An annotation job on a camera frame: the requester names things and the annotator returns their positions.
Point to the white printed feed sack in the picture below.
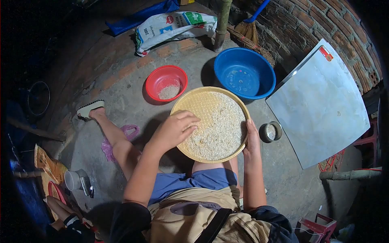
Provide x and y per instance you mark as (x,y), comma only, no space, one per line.
(173,29)

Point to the person's left ring finger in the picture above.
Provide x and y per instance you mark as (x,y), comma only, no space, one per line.
(182,136)

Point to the person's left hand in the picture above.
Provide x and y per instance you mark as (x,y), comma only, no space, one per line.
(173,129)

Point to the bamboo post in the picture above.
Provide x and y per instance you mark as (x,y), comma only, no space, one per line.
(221,24)

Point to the person's right hand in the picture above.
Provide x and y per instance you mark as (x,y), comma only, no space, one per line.
(252,140)

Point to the person's left middle finger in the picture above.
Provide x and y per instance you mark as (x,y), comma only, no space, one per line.
(190,129)

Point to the blue plastic basin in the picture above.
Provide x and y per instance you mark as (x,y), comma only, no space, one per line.
(243,74)

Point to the red plastic bowl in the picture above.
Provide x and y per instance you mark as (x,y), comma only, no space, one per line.
(165,79)

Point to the bicycle wheel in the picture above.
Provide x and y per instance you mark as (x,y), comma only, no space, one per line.
(38,98)

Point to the grey pipe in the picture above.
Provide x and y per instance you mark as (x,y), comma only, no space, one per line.
(349,174)

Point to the heap of rice grains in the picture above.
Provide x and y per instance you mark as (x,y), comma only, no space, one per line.
(218,127)

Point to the person's left thumb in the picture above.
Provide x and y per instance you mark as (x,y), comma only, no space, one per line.
(186,113)

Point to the red plastic chair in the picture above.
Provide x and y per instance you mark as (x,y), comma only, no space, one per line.
(369,139)

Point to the large grey marbled tile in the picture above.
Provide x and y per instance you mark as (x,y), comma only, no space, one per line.
(322,106)

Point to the person's body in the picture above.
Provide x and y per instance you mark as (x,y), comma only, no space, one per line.
(200,218)

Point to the red plastic stool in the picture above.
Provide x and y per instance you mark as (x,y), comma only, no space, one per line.
(316,227)

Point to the pink plastic bag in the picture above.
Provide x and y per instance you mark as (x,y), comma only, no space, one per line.
(107,148)

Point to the small round metal tin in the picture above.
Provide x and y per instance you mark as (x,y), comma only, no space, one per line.
(270,132)

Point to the person's legs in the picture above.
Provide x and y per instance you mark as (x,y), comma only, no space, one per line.
(127,142)

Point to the person's right thumb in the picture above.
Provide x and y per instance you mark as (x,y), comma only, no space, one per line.
(251,126)

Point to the round woven bamboo tray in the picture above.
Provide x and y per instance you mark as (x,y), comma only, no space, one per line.
(182,104)

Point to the blue tarp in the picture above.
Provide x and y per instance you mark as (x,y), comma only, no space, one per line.
(139,16)

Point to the red round tray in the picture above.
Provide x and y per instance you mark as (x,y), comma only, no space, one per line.
(56,191)

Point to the yellow printed sack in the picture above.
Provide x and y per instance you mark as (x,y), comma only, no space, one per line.
(48,165)

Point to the grey metal pot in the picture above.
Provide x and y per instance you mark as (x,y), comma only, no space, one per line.
(77,180)

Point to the person's left index finger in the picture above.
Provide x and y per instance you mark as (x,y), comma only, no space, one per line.
(193,120)

